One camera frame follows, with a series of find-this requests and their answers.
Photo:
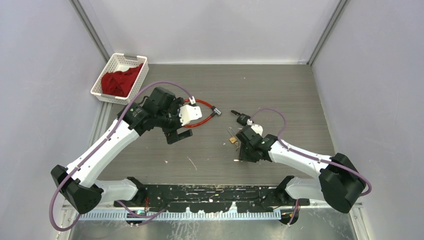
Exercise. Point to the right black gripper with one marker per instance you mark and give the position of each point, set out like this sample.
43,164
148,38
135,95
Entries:
244,156

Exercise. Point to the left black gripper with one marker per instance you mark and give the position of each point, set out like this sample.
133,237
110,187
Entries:
171,134

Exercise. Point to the brass padlock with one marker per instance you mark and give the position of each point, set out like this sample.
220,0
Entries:
232,133

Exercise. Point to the black padlock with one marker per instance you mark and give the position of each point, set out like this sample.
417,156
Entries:
242,118

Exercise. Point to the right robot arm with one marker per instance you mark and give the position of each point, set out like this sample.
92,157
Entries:
332,179

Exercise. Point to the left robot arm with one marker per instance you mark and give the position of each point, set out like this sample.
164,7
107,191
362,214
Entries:
78,181

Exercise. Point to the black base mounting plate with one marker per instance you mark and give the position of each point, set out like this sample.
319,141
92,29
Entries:
210,198

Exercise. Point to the red cloth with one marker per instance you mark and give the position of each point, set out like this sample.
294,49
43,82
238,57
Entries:
120,83

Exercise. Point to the white plastic perforated basket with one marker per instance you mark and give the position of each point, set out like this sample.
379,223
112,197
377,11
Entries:
121,62

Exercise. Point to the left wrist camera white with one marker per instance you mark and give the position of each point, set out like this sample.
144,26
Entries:
189,113

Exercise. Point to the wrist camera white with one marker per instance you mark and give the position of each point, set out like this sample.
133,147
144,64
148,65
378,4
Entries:
189,113
255,127

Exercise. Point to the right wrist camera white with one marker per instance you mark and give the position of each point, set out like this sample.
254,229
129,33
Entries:
255,127

